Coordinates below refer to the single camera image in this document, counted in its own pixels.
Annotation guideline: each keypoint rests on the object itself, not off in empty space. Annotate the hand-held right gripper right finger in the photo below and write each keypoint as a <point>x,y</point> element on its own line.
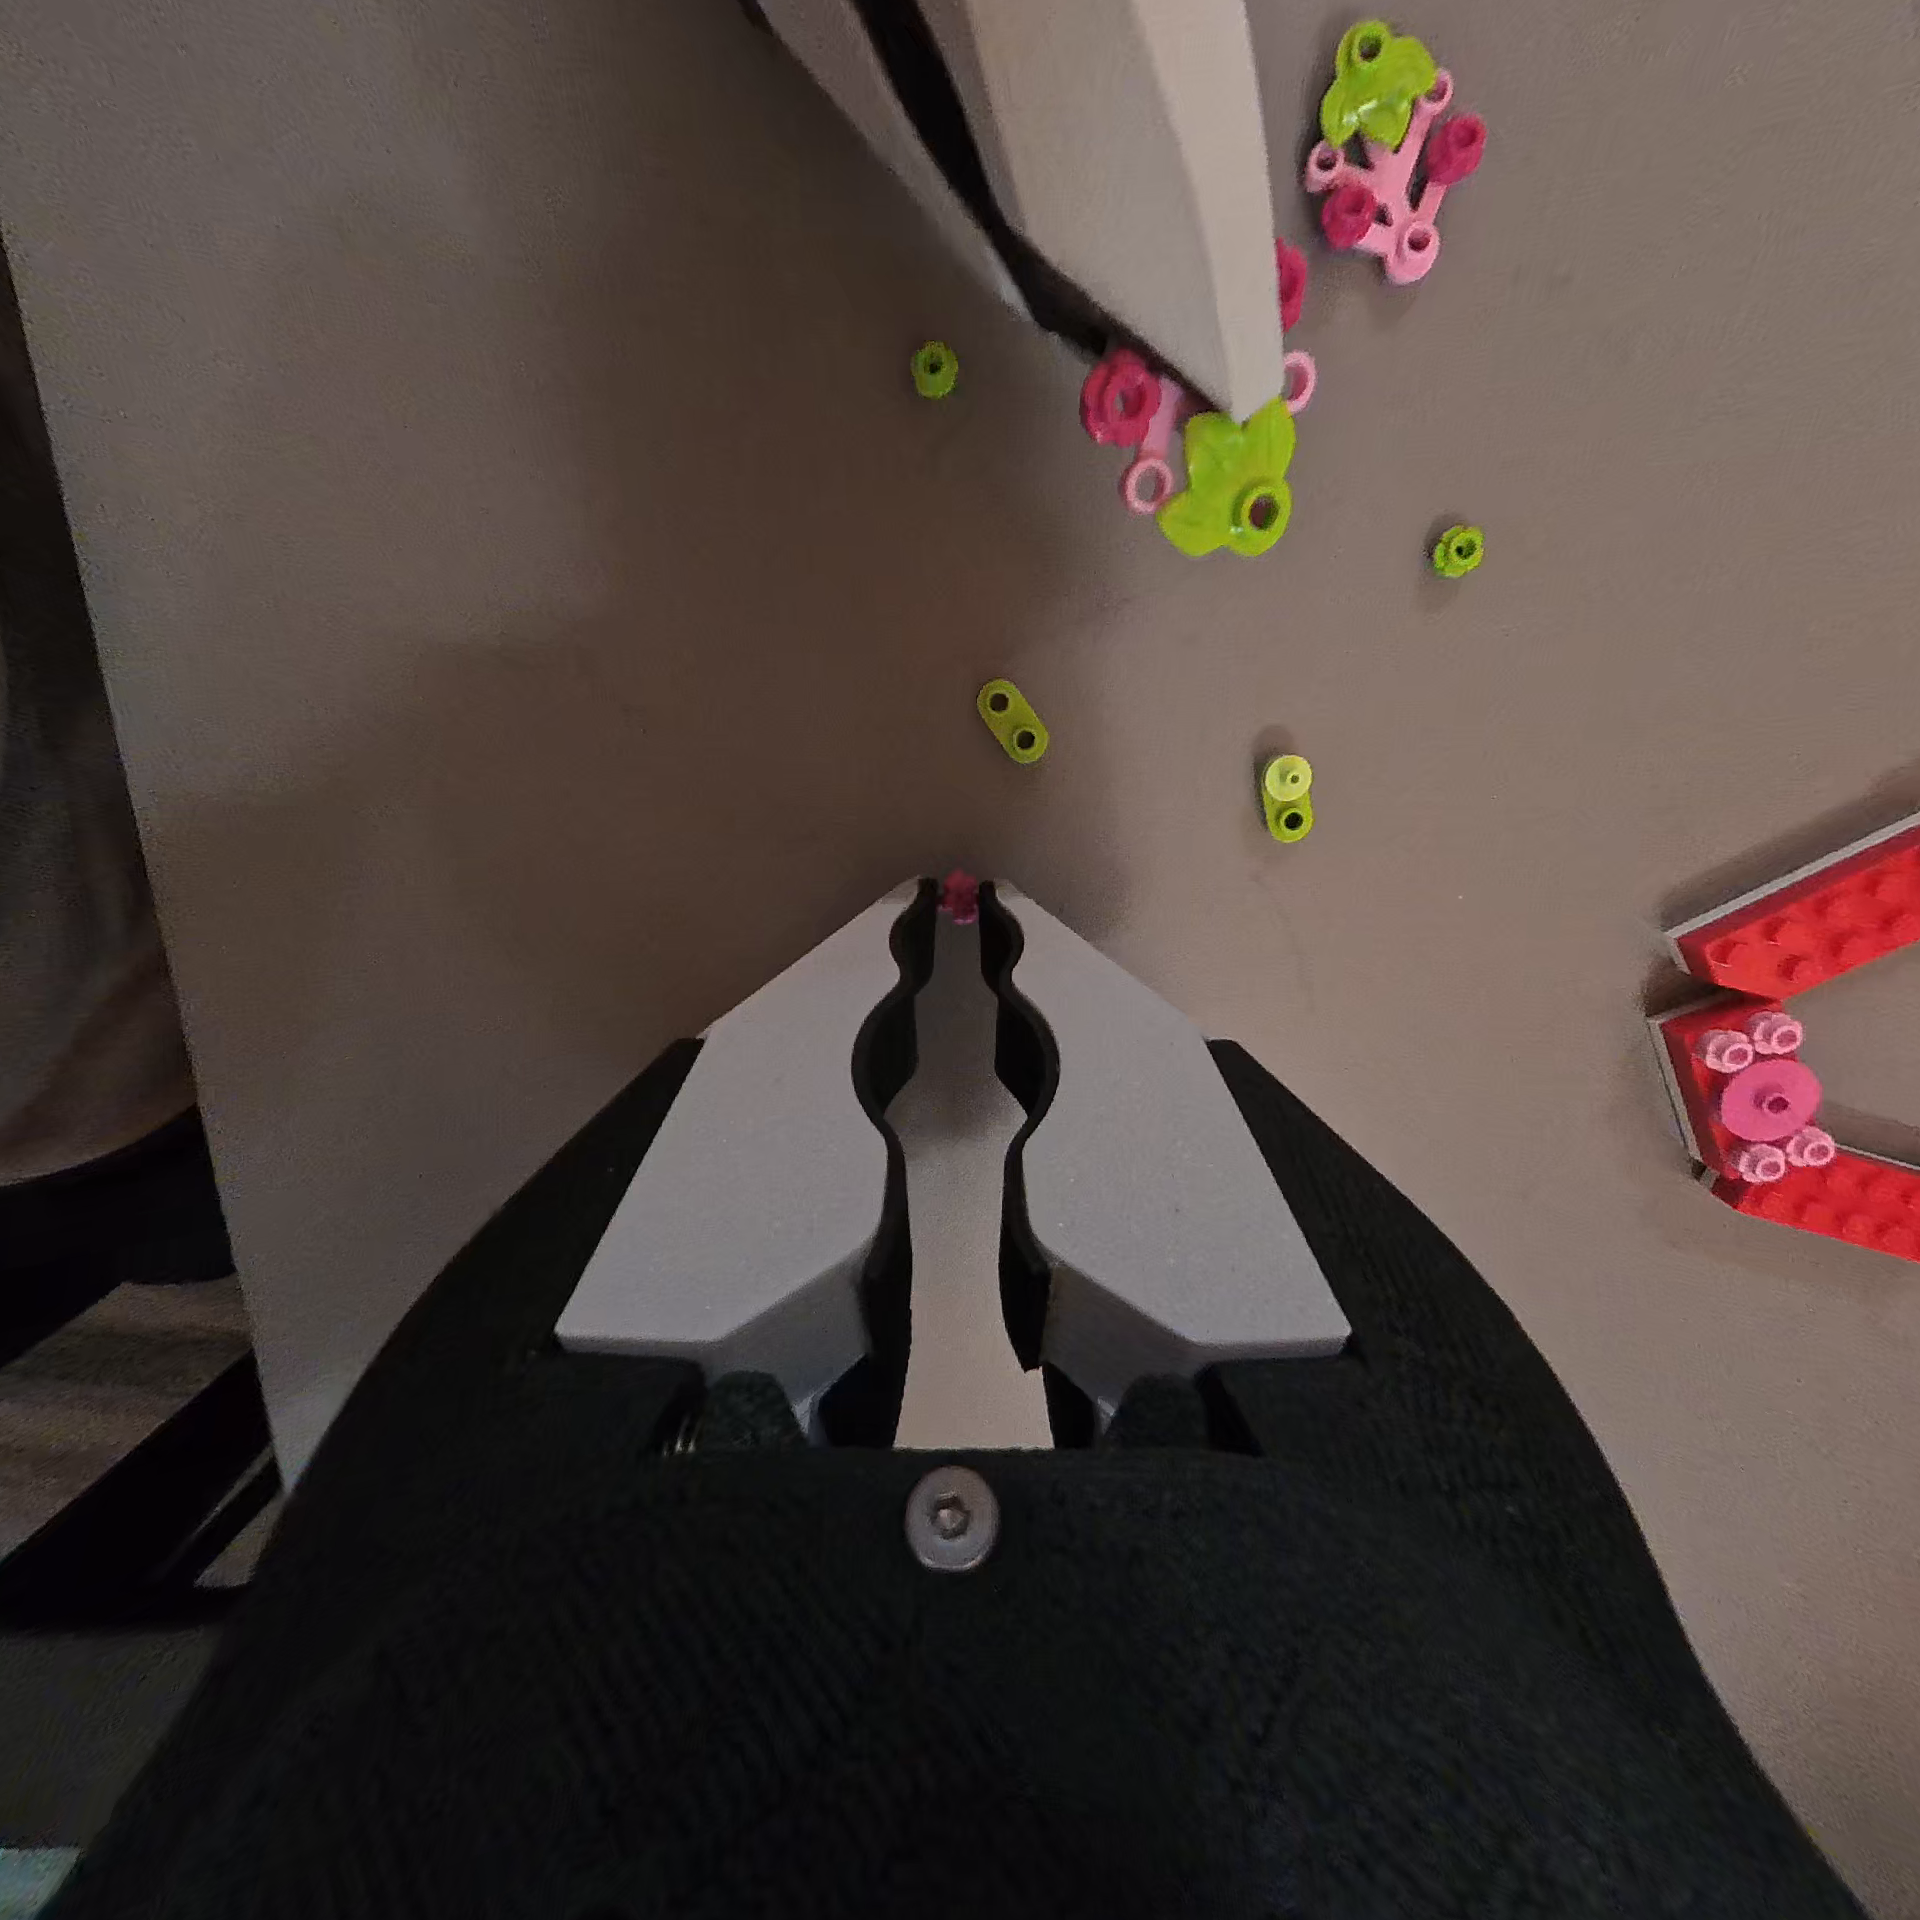
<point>1171,1199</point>

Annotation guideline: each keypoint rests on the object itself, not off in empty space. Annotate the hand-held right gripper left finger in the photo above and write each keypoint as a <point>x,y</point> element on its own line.
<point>753,1186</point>

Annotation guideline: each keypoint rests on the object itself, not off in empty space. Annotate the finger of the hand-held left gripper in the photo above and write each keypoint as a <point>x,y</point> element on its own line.
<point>825,44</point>
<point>1127,180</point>

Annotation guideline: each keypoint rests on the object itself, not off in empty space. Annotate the pink lego stem with leaf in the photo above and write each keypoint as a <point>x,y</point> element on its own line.
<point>1231,481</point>
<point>1403,211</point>

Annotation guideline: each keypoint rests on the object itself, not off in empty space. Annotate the magenta lego flower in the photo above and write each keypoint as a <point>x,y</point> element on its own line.
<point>960,895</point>

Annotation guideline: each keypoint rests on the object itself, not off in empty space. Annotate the green round lego stud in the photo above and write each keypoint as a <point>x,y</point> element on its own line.
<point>932,368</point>
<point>1457,550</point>

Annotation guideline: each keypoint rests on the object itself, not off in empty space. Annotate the green lego plate with stud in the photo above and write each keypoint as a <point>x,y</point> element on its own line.
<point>1288,799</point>

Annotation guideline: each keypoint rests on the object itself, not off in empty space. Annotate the dark furniture frame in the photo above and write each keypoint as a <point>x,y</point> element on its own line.
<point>91,1244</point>

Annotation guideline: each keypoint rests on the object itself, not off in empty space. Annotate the red lego heart frame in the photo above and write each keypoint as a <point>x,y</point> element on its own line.
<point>1799,930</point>

